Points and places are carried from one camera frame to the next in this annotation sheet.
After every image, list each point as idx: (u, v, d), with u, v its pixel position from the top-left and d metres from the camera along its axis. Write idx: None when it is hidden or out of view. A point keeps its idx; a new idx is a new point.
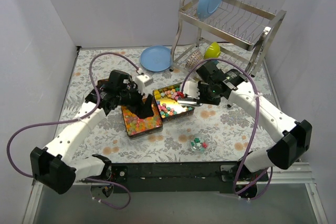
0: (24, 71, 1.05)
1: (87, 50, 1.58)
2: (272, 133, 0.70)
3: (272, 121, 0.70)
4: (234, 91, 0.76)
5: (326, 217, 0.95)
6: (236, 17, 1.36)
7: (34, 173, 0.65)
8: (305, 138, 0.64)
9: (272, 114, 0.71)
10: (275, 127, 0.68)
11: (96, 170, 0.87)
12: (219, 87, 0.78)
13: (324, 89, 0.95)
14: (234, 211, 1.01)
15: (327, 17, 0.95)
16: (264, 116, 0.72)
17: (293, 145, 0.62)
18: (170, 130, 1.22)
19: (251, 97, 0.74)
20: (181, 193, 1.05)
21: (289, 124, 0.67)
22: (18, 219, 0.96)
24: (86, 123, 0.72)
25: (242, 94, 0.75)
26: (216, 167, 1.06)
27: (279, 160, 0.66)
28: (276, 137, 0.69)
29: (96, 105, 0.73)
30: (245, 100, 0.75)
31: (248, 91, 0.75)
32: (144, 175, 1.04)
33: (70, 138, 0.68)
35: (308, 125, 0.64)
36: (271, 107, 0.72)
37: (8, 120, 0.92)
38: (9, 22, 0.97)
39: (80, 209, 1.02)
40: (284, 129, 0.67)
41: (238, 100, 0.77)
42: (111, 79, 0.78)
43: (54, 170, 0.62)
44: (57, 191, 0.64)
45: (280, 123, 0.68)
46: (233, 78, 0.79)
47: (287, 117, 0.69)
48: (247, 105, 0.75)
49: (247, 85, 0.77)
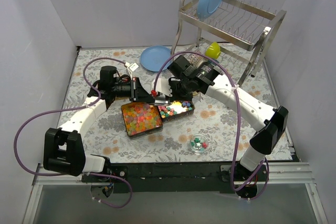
0: (24, 70, 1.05)
1: (87, 50, 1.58)
2: (253, 123, 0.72)
3: (252, 112, 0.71)
4: (211, 86, 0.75)
5: (326, 217, 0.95)
6: (236, 17, 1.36)
7: (45, 159, 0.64)
8: (283, 123, 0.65)
9: (252, 105, 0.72)
10: (257, 118, 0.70)
11: (98, 165, 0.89)
12: (196, 83, 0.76)
13: (325, 88, 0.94)
14: (234, 210, 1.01)
15: (327, 17, 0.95)
16: (245, 108, 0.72)
17: (274, 131, 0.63)
18: (170, 130, 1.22)
19: (229, 91, 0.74)
20: (182, 193, 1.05)
21: (268, 113, 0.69)
22: (18, 220, 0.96)
24: (93, 109, 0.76)
25: (219, 88, 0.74)
26: (216, 167, 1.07)
27: (262, 147, 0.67)
28: (258, 127, 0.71)
29: (98, 96, 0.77)
30: (223, 94, 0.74)
31: (224, 85, 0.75)
32: (144, 175, 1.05)
33: (82, 119, 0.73)
35: (285, 111, 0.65)
36: (250, 98, 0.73)
37: (8, 120, 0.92)
38: (9, 21, 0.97)
39: (81, 209, 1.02)
40: (265, 118, 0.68)
41: (216, 95, 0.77)
42: (102, 76, 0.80)
43: (71, 144, 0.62)
44: (71, 170, 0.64)
45: (260, 113, 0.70)
46: (208, 72, 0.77)
47: (266, 105, 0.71)
48: (226, 98, 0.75)
49: (223, 80, 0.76)
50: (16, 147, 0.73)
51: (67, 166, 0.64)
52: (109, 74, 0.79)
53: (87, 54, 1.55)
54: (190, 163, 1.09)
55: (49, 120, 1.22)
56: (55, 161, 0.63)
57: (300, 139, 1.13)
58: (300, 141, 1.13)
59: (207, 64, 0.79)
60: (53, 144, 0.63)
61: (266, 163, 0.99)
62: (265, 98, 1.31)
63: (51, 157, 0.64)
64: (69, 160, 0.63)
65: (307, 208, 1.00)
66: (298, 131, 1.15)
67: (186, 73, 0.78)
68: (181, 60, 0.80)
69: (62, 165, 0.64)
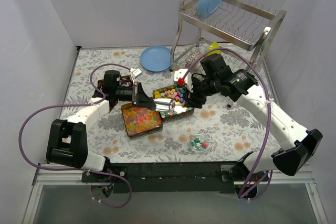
0: (24, 70, 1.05)
1: (87, 50, 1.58)
2: (282, 141, 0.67)
3: (283, 130, 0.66)
4: (244, 95, 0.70)
5: (326, 217, 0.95)
6: (236, 17, 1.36)
7: (49, 147, 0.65)
8: (314, 147, 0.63)
9: (284, 122, 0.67)
10: (287, 137, 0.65)
11: (98, 164, 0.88)
12: (228, 89, 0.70)
13: (325, 88, 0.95)
14: (234, 211, 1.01)
15: (327, 17, 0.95)
16: (275, 124, 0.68)
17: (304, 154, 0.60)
18: (170, 130, 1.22)
19: (262, 103, 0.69)
20: (181, 193, 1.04)
21: (301, 134, 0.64)
22: (18, 220, 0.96)
24: (97, 108, 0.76)
25: (253, 98, 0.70)
26: (216, 167, 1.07)
27: (285, 167, 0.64)
28: (286, 146, 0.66)
29: (103, 97, 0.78)
30: (256, 106, 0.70)
31: (259, 96, 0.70)
32: (145, 175, 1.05)
33: (87, 113, 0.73)
35: (319, 135, 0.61)
36: (282, 114, 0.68)
37: (8, 120, 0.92)
38: (9, 21, 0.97)
39: (80, 208, 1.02)
40: (296, 138, 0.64)
41: (247, 104, 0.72)
42: (105, 80, 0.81)
43: (76, 134, 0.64)
44: (72, 161, 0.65)
45: (292, 131, 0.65)
46: (243, 81, 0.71)
47: (299, 125, 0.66)
48: (256, 110, 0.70)
49: (258, 90, 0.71)
50: (19, 141, 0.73)
51: (69, 158, 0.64)
52: (113, 78, 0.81)
53: (87, 54, 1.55)
54: (190, 163, 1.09)
55: (49, 120, 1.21)
56: (58, 151, 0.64)
57: None
58: None
59: (243, 71, 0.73)
60: (58, 134, 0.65)
61: (270, 176, 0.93)
62: None
63: (55, 147, 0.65)
64: (72, 151, 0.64)
65: (307, 208, 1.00)
66: None
67: (219, 74, 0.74)
68: (218, 59, 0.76)
69: (63, 156, 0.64)
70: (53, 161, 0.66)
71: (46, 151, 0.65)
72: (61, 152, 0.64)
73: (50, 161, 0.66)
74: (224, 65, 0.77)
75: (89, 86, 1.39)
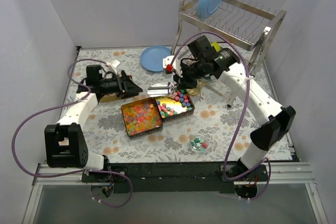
0: (25, 70, 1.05)
1: (87, 50, 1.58)
2: (258, 116, 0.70)
3: (259, 105, 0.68)
4: (226, 72, 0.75)
5: (326, 217, 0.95)
6: (237, 17, 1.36)
7: (49, 155, 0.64)
8: (288, 123, 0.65)
9: (261, 98, 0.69)
10: (262, 112, 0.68)
11: (98, 163, 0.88)
12: (210, 66, 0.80)
13: (325, 88, 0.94)
14: (234, 211, 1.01)
15: (327, 17, 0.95)
16: (253, 100, 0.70)
17: (276, 128, 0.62)
18: (170, 130, 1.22)
19: (242, 80, 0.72)
20: (181, 193, 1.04)
21: (275, 109, 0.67)
22: (18, 220, 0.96)
24: (86, 103, 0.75)
25: (234, 75, 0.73)
26: (216, 167, 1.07)
27: (261, 140, 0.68)
28: (261, 121, 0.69)
29: (87, 91, 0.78)
30: (236, 82, 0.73)
31: (239, 73, 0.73)
32: (144, 175, 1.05)
33: (78, 112, 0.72)
35: (293, 111, 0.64)
36: (261, 91, 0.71)
37: (8, 120, 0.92)
38: (8, 22, 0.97)
39: (80, 209, 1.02)
40: (270, 113, 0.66)
41: (228, 82, 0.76)
42: (88, 74, 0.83)
43: (73, 136, 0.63)
44: (75, 162, 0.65)
45: (266, 107, 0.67)
46: (225, 57, 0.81)
47: (275, 102, 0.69)
48: (237, 87, 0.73)
49: (239, 67, 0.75)
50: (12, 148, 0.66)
51: (72, 159, 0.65)
52: (95, 71, 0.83)
53: (87, 54, 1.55)
54: (190, 164, 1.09)
55: (48, 120, 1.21)
56: (58, 157, 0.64)
57: (301, 140, 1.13)
58: (300, 141, 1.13)
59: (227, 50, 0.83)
60: (53, 139, 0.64)
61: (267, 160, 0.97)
62: None
63: (54, 152, 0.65)
64: (73, 153, 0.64)
65: (307, 208, 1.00)
66: (298, 131, 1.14)
67: (204, 54, 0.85)
68: (203, 41, 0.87)
69: (67, 159, 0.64)
70: (56, 165, 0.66)
71: (48, 158, 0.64)
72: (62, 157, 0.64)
73: (53, 166, 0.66)
74: (210, 48, 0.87)
75: None
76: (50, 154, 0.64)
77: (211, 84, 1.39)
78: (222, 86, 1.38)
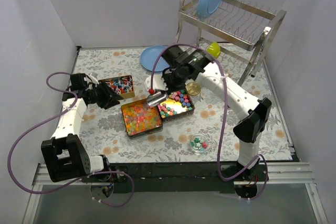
0: (25, 70, 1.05)
1: (87, 50, 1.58)
2: (238, 112, 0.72)
3: (238, 102, 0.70)
4: (201, 73, 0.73)
5: (326, 217, 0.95)
6: (237, 17, 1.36)
7: (51, 170, 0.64)
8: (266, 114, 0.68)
9: (238, 94, 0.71)
10: (242, 107, 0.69)
11: (100, 163, 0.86)
12: (186, 70, 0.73)
13: (325, 88, 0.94)
14: (234, 211, 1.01)
15: (327, 17, 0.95)
16: (231, 97, 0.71)
17: (256, 121, 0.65)
18: (170, 130, 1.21)
19: (218, 78, 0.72)
20: (182, 193, 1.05)
21: (253, 103, 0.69)
22: (18, 220, 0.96)
24: (76, 110, 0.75)
25: (209, 75, 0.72)
26: (216, 167, 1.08)
27: (244, 135, 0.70)
28: (241, 116, 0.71)
29: (75, 98, 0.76)
30: (213, 82, 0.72)
31: (214, 72, 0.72)
32: (144, 175, 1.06)
33: (70, 121, 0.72)
35: (269, 103, 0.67)
36: (237, 87, 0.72)
37: (8, 120, 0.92)
38: (9, 22, 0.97)
39: (80, 209, 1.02)
40: (249, 108, 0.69)
41: (205, 82, 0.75)
42: (73, 81, 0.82)
43: (72, 147, 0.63)
44: (80, 171, 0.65)
45: (245, 102, 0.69)
46: (199, 60, 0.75)
47: (251, 96, 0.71)
48: (213, 86, 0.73)
49: (213, 67, 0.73)
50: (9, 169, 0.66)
51: (75, 169, 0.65)
52: (81, 78, 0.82)
53: (87, 54, 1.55)
54: (190, 164, 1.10)
55: (48, 121, 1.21)
56: (62, 169, 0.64)
57: (300, 140, 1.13)
58: (300, 141, 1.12)
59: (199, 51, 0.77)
60: (51, 154, 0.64)
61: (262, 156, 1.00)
62: None
63: (55, 167, 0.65)
64: (74, 162, 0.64)
65: (307, 208, 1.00)
66: (298, 131, 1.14)
67: (178, 60, 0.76)
68: (175, 48, 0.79)
69: (71, 169, 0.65)
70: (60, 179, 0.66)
71: (50, 174, 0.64)
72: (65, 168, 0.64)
73: (58, 181, 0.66)
74: (183, 53, 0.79)
75: None
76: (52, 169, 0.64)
77: None
78: None
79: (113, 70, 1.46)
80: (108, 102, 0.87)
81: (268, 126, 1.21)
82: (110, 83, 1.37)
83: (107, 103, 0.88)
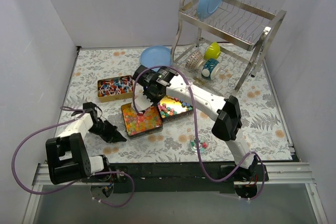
0: (25, 70, 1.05)
1: (87, 50, 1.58)
2: (209, 115, 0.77)
3: (206, 105, 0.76)
4: (169, 87, 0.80)
5: (326, 217, 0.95)
6: (236, 17, 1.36)
7: (51, 170, 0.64)
8: (235, 110, 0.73)
9: (206, 98, 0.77)
10: (211, 108, 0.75)
11: (100, 163, 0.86)
12: (155, 88, 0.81)
13: (326, 88, 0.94)
14: (233, 210, 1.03)
15: (328, 16, 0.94)
16: (199, 102, 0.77)
17: (227, 117, 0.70)
18: (170, 130, 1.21)
19: (184, 88, 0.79)
20: (182, 193, 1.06)
21: (220, 104, 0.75)
22: (18, 220, 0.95)
24: (83, 119, 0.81)
25: (176, 87, 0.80)
26: (216, 166, 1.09)
27: (221, 135, 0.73)
28: (213, 118, 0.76)
29: (83, 112, 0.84)
30: (180, 92, 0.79)
31: (180, 84, 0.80)
32: (145, 175, 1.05)
33: (75, 125, 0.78)
35: (235, 98, 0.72)
36: (202, 92, 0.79)
37: (8, 120, 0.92)
38: (8, 22, 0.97)
39: (81, 209, 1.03)
40: (218, 107, 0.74)
41: (175, 95, 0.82)
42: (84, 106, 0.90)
43: (74, 145, 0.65)
44: (80, 172, 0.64)
45: (213, 104, 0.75)
46: (165, 75, 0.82)
47: (218, 97, 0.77)
48: (182, 96, 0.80)
49: (178, 79, 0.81)
50: (13, 168, 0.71)
51: (76, 169, 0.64)
52: (92, 105, 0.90)
53: (87, 54, 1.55)
54: (190, 164, 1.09)
55: (48, 121, 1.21)
56: (61, 169, 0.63)
57: (300, 140, 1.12)
58: (300, 141, 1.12)
59: (164, 67, 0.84)
60: (53, 153, 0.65)
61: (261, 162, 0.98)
62: (265, 98, 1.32)
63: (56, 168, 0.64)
64: (76, 161, 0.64)
65: (306, 208, 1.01)
66: (298, 131, 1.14)
67: (146, 79, 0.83)
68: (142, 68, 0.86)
69: (71, 170, 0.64)
70: (60, 181, 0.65)
71: (51, 174, 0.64)
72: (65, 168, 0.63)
73: (58, 182, 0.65)
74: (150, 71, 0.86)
75: (89, 86, 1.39)
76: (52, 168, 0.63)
77: (211, 84, 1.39)
78: (222, 86, 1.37)
79: (113, 70, 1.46)
80: (112, 137, 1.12)
81: (269, 126, 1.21)
82: (110, 83, 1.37)
83: (112, 137, 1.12)
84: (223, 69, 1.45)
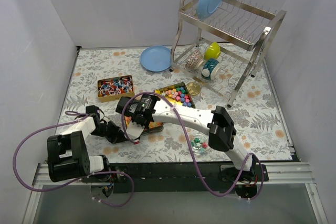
0: (25, 70, 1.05)
1: (87, 50, 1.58)
2: (201, 130, 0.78)
3: (195, 121, 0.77)
4: (154, 113, 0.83)
5: (326, 217, 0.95)
6: (236, 17, 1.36)
7: (51, 167, 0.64)
8: (226, 119, 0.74)
9: (192, 115, 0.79)
10: (201, 124, 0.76)
11: (100, 163, 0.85)
12: (142, 118, 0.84)
13: (326, 88, 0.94)
14: (233, 210, 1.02)
15: (327, 16, 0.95)
16: (188, 120, 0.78)
17: (219, 130, 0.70)
18: (170, 131, 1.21)
19: (169, 110, 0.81)
20: (181, 193, 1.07)
21: (208, 117, 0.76)
22: (18, 220, 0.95)
24: (86, 121, 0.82)
25: (161, 112, 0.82)
26: (216, 166, 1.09)
27: (219, 147, 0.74)
28: (206, 133, 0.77)
29: (86, 116, 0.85)
30: (167, 116, 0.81)
31: (165, 107, 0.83)
32: (145, 175, 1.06)
33: (76, 125, 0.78)
35: (222, 108, 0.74)
36: (188, 110, 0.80)
37: (8, 120, 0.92)
38: (8, 21, 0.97)
39: (81, 209, 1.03)
40: (207, 121, 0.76)
41: (163, 119, 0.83)
42: (87, 109, 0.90)
43: (75, 142, 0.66)
44: (79, 170, 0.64)
45: (201, 119, 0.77)
46: (148, 103, 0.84)
47: (204, 111, 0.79)
48: (170, 119, 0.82)
49: (163, 104, 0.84)
50: (13, 166, 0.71)
51: (75, 167, 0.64)
52: (95, 107, 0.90)
53: (87, 54, 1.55)
54: (190, 164, 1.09)
55: (48, 121, 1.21)
56: (61, 166, 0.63)
57: (300, 139, 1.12)
58: (300, 140, 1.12)
59: (145, 95, 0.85)
60: (54, 150, 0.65)
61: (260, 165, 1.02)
62: (265, 98, 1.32)
63: (56, 165, 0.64)
64: (76, 158, 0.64)
65: (306, 208, 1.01)
66: (297, 131, 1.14)
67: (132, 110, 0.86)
68: (125, 99, 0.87)
69: (70, 167, 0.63)
70: (59, 179, 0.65)
71: (50, 170, 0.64)
72: (65, 164, 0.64)
73: (56, 180, 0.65)
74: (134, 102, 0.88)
75: (89, 86, 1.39)
76: (52, 165, 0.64)
77: (211, 84, 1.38)
78: (222, 86, 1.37)
79: (113, 70, 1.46)
80: (116, 138, 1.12)
81: (269, 126, 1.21)
82: (110, 83, 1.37)
83: (116, 137, 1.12)
84: (223, 69, 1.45)
